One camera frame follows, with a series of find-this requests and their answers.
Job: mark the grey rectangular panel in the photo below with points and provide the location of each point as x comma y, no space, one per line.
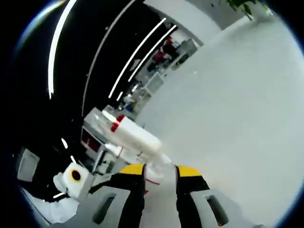
28,165

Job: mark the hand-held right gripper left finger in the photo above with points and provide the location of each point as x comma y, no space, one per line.
133,197

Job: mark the white monitor dark red screen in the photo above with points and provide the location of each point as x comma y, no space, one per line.
91,142

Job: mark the tall white red-collar skincare bottle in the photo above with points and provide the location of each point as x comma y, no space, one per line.
137,140

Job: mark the white office chair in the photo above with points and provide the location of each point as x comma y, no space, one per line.
155,82

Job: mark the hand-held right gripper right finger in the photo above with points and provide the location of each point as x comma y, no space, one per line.
187,197

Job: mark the green potted plant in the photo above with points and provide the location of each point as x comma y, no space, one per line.
244,7

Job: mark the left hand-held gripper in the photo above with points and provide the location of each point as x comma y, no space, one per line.
73,185

